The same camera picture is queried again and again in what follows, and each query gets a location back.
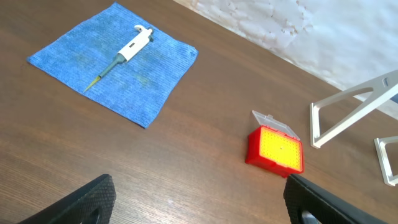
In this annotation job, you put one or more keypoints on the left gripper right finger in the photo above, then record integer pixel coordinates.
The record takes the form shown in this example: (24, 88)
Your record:
(311, 199)

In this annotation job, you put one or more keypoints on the red and yellow tip box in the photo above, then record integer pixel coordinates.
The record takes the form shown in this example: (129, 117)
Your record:
(276, 149)

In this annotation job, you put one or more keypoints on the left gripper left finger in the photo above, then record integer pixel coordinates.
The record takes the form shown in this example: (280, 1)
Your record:
(90, 202)

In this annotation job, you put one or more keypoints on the blue cloth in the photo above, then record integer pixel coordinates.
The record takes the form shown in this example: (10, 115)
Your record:
(124, 74)

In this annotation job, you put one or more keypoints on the white and blue stand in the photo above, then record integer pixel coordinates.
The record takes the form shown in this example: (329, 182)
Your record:
(314, 124)

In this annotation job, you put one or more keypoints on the white pipette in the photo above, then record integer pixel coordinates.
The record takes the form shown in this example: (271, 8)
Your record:
(133, 46)

